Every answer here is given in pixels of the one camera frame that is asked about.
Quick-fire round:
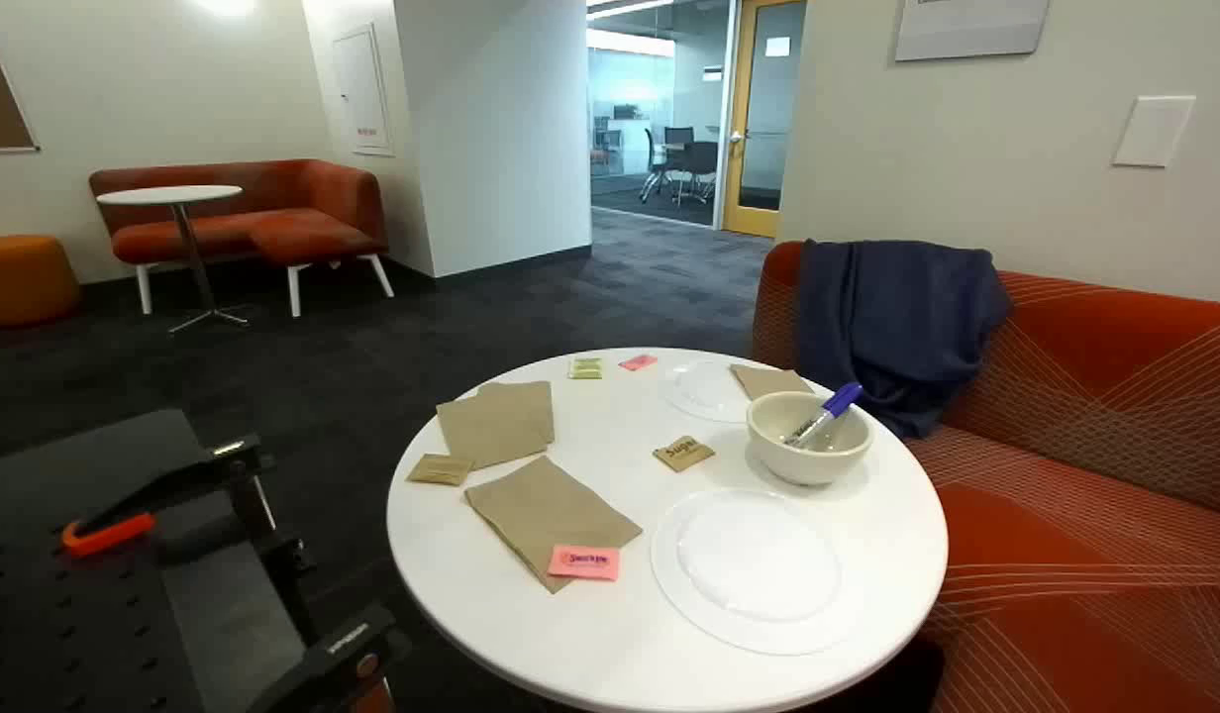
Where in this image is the marker with blue cap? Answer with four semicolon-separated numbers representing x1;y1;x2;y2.
779;379;867;450

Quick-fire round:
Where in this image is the white ceramic bowl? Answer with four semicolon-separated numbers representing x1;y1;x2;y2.
739;389;876;491

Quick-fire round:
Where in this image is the small clear plastic lid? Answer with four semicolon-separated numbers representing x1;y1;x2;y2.
656;355;754;428

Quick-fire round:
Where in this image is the small brown sugar packet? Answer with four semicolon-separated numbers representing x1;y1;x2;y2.
648;432;717;475

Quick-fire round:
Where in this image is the folded brown paper napkin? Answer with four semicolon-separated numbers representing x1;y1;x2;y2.
430;376;557;475

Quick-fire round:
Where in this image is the large brown paper napkin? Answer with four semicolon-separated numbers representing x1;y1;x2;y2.
459;457;644;595

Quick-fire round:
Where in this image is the small brown napkin piece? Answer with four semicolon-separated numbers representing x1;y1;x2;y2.
404;450;474;491

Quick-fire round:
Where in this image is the pink sweetener packet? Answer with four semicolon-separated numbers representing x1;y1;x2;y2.
542;541;624;585

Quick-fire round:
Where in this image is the black office chair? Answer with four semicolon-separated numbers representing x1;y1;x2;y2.
641;124;722;211

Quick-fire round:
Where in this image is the large clear plastic lid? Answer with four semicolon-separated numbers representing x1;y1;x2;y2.
644;483;870;660

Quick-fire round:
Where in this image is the wooden door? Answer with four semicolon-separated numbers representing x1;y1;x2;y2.
722;0;806;240

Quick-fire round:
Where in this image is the round white table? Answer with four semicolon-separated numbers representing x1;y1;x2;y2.
380;346;953;713

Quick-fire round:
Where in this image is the dark blue cloth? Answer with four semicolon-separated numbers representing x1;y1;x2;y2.
792;239;1015;443

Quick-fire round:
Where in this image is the rust orange lounge sofa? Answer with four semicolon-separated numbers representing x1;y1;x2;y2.
87;156;398;322

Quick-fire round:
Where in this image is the orange patterned sofa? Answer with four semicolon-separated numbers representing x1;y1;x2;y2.
744;239;1220;713

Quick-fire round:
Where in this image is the orange round ottoman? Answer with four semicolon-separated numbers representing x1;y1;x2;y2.
0;232;83;332

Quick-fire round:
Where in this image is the black metal bracket frame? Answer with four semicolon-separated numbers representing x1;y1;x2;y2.
206;432;404;713

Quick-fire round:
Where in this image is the small white pedestal table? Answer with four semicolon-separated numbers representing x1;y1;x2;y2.
91;182;252;338

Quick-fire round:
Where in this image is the grey wall sign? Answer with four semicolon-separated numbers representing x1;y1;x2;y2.
890;0;1055;67

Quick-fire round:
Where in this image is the orange handled clamp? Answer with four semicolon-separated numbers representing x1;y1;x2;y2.
59;508;162;562

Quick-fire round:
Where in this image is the white wall plate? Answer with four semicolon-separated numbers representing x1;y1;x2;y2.
1107;92;1201;173

